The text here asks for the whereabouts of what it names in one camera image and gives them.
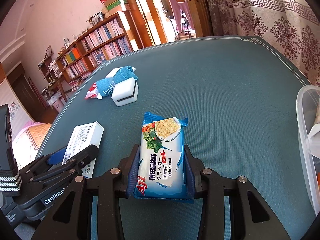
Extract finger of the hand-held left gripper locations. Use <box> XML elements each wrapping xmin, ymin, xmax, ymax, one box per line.
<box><xmin>19</xmin><ymin>147</ymin><xmax>68</xmax><ymax>180</ymax></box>
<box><xmin>31</xmin><ymin>144</ymin><xmax>99</xmax><ymax>194</ymax></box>

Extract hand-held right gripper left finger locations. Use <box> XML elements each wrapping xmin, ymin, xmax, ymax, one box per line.
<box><xmin>31</xmin><ymin>144</ymin><xmax>140</xmax><ymax>240</ymax></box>

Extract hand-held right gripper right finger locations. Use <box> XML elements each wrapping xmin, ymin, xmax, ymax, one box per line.
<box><xmin>184</xmin><ymin>144</ymin><xmax>292</xmax><ymax>240</ymax></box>

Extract white and blue medicine box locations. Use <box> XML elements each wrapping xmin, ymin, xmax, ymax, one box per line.
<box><xmin>61</xmin><ymin>121</ymin><xmax>104</xmax><ymax>179</ymax></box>

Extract blue cracker packet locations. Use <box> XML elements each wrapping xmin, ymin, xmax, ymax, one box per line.
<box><xmin>133</xmin><ymin>112</ymin><xmax>194</xmax><ymax>204</ymax></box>

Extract red snack packet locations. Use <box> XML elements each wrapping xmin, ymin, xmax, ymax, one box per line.
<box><xmin>85</xmin><ymin>81</ymin><xmax>103</xmax><ymax>100</ymax></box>

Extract white sponge with black stripe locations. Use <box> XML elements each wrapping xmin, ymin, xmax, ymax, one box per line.
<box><xmin>111</xmin><ymin>77</ymin><xmax>139</xmax><ymax>107</ymax></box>

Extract clear plastic container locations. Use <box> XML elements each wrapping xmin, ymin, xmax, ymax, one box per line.
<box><xmin>296</xmin><ymin>85</ymin><xmax>320</xmax><ymax>217</ymax></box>

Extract white waste bin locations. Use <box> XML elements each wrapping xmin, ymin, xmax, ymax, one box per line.
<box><xmin>47</xmin><ymin>96</ymin><xmax>65</xmax><ymax>113</ymax></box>

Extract dark wooden wardrobe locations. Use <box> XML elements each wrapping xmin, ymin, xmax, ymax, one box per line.
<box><xmin>0</xmin><ymin>62</ymin><xmax>52</xmax><ymax>124</ymax></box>

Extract blue rolled towel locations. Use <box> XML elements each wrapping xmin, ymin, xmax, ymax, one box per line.
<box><xmin>96</xmin><ymin>66</ymin><xmax>138</xmax><ymax>98</ymax></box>

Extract small wooden shelf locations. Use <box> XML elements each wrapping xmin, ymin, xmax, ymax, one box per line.
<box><xmin>37</xmin><ymin>55</ymin><xmax>68</xmax><ymax>105</ymax></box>

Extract rows of books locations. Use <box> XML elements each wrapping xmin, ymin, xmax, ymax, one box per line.
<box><xmin>61</xmin><ymin>17</ymin><xmax>133</xmax><ymax>80</ymax></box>

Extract wooden bookcase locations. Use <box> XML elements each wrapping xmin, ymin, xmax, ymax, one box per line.
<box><xmin>56</xmin><ymin>11</ymin><xmax>141</xmax><ymax>85</ymax></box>

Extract hanging pink pants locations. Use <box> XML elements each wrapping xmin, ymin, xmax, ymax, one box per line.
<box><xmin>168</xmin><ymin>0</ymin><xmax>195</xmax><ymax>34</ymax></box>

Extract patterned floral curtain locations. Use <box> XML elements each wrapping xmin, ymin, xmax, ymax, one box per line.
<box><xmin>207</xmin><ymin>0</ymin><xmax>320</xmax><ymax>85</ymax></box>

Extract picture frame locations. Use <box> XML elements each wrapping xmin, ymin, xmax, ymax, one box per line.
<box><xmin>91</xmin><ymin>12</ymin><xmax>105</xmax><ymax>23</ymax></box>

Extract wooden door frame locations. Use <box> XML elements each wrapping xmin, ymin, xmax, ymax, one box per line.
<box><xmin>117</xmin><ymin>0</ymin><xmax>175</xmax><ymax>48</ymax></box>

